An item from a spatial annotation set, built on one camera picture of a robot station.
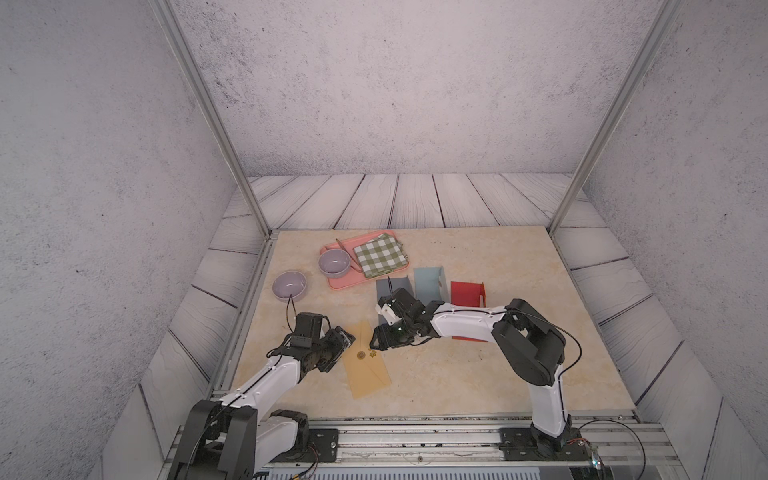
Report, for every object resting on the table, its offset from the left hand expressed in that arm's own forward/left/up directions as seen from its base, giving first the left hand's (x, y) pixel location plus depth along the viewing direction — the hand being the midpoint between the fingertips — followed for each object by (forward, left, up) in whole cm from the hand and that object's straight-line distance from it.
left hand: (353, 346), depth 87 cm
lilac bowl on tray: (+30, +9, +1) cm, 32 cm away
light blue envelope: (+23, -25, -4) cm, 35 cm away
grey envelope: (+23, -13, -1) cm, 26 cm away
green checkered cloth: (+35, -7, -1) cm, 36 cm away
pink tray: (+26, +2, -1) cm, 26 cm away
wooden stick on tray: (+35, +3, -1) cm, 35 cm away
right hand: (0, -7, 0) cm, 7 cm away
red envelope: (+19, -37, -3) cm, 42 cm away
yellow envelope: (-5, -3, -3) cm, 7 cm away
